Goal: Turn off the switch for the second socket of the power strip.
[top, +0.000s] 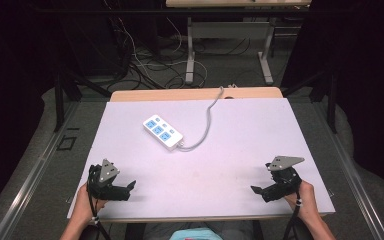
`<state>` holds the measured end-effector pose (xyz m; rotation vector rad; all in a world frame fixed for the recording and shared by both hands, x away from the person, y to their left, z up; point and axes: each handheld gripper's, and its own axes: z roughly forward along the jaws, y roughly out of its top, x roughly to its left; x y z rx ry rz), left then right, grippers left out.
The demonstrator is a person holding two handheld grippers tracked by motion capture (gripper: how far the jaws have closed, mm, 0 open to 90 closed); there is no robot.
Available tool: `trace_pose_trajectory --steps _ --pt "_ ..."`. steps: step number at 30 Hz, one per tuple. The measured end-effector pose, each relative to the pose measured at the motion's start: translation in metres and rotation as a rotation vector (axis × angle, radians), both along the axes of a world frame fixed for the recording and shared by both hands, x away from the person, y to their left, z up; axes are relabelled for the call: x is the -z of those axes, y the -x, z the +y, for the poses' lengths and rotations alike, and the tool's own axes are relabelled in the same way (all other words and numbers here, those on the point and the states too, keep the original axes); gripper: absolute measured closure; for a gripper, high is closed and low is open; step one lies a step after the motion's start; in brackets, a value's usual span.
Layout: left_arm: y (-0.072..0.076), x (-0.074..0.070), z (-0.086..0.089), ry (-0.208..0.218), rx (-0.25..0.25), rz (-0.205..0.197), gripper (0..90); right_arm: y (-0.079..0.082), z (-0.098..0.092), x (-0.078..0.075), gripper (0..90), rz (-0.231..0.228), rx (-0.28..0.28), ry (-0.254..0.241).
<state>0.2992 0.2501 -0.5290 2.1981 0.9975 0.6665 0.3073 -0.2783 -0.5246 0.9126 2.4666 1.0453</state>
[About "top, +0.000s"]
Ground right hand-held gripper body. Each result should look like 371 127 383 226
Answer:
265 155 306 198

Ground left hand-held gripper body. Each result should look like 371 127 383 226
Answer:
87 158 122 201

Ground person's right hand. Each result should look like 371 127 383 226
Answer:
283 180 318 219

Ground person's left hand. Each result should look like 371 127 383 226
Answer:
74 182 109 222

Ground white table mat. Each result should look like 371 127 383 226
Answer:
67 97 336 220

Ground white power strip blue sockets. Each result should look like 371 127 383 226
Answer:
142 114 185 152

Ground person's teal shirt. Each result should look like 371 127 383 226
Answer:
169 227 225 240

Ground black metal stand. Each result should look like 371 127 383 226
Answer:
52 63 113 133
281 68 339 135

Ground desk with white metal legs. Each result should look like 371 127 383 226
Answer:
165 0 313 86

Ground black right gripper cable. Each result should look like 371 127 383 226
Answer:
282 189 304 240

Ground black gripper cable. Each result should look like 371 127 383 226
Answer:
282 189 304 240
85 165 112 240

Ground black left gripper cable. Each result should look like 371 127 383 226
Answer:
85 165 112 240

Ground aluminium floor rail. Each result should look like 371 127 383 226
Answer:
0 101 80 240
311 101 384 240

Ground grey power strip cable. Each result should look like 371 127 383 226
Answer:
178 86 225 152

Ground tangle of floor cables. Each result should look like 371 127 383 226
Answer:
103 0 251 90

